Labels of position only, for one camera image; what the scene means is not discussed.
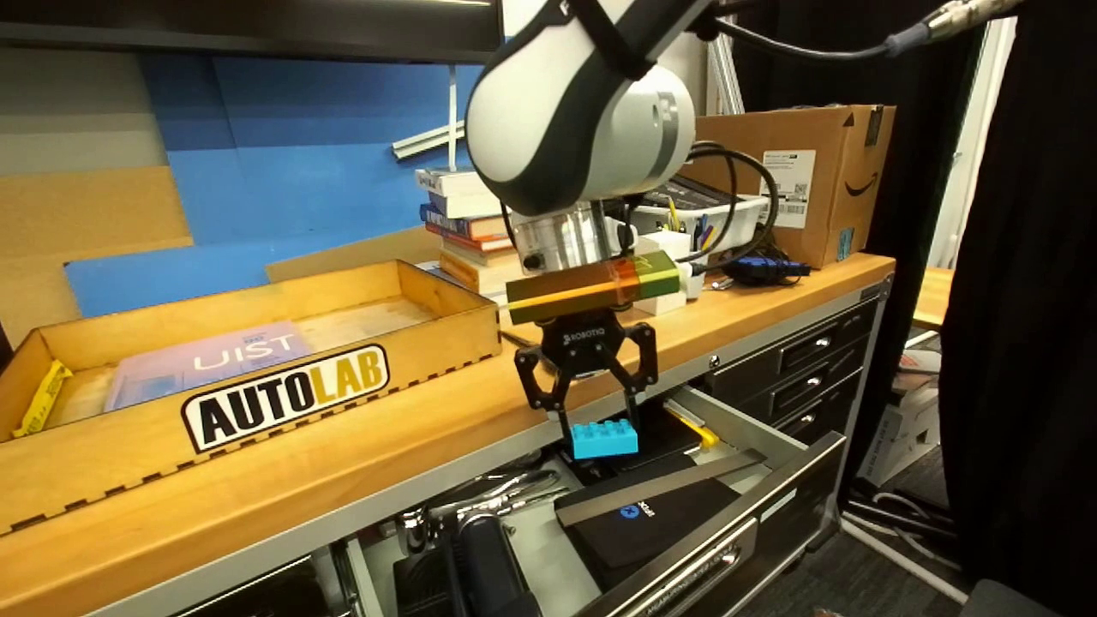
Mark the blue toy brick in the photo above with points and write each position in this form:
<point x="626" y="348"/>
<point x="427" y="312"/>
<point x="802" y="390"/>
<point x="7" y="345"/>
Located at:
<point x="604" y="440"/>

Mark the stack of books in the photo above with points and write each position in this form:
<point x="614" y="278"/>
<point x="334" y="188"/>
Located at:
<point x="483" y="271"/>

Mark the black box with blue logo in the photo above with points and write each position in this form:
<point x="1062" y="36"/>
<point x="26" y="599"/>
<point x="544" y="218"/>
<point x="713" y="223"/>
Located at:
<point x="652" y="518"/>

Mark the red edged book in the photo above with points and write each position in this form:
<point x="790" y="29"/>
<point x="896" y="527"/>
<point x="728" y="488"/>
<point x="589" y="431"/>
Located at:
<point x="468" y="230"/>

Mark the grey flat bar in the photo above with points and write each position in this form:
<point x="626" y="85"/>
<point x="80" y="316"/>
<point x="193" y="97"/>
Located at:
<point x="664" y="486"/>

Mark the brown cardboard box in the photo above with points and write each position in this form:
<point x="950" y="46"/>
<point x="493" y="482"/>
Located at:
<point x="818" y="184"/>

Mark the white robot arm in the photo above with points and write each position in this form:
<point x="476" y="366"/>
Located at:
<point x="569" y="116"/>

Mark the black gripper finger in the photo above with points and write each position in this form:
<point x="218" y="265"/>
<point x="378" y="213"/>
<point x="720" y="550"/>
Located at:
<point x="646" y="361"/>
<point x="538" y="383"/>

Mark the aluminium extrusion rail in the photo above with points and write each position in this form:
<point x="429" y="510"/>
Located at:
<point x="429" y="137"/>

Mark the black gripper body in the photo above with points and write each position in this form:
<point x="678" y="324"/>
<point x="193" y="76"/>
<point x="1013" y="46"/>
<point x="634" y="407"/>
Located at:
<point x="580" y="345"/>

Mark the white plastic bin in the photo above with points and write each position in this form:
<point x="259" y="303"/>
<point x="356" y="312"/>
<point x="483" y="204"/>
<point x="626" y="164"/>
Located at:
<point x="708" y="213"/>

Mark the black tool cabinet workbench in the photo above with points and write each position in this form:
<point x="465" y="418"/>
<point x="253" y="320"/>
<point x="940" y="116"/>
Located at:
<point x="790" y="345"/>

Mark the wooden tray with AUTOLAB label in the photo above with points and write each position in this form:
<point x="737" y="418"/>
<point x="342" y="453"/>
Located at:
<point x="226" y="446"/>

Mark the blue cloth bundle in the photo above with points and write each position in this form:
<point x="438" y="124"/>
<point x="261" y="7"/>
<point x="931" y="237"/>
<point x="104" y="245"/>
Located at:
<point x="761" y="270"/>

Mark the white thick book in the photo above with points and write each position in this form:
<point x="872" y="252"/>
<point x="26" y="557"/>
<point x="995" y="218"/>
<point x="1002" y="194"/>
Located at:
<point x="457" y="194"/>

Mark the open metal drawer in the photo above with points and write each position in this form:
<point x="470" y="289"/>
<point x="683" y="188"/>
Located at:
<point x="732" y="516"/>

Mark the shallow tool drawer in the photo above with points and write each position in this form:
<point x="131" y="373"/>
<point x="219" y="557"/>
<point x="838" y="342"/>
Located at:
<point x="481" y="536"/>

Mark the yellow flat item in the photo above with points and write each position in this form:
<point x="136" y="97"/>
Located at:
<point x="42" y="399"/>

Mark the black curtain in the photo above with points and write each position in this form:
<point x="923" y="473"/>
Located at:
<point x="1016" y="320"/>

